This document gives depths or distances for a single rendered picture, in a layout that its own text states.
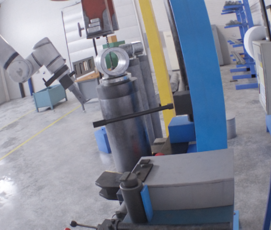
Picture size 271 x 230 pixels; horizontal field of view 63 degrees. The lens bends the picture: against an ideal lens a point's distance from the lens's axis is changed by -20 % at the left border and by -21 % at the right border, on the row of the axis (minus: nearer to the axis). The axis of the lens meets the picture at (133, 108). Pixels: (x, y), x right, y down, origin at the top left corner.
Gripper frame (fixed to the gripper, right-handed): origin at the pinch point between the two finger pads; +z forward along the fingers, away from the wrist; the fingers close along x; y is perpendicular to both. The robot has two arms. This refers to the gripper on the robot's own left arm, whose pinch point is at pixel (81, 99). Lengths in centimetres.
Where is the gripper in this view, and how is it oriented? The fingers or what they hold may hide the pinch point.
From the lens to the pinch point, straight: 114.9
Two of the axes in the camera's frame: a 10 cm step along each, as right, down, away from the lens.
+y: 7.9, -6.1, 0.0
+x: -1.7, -2.2, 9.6
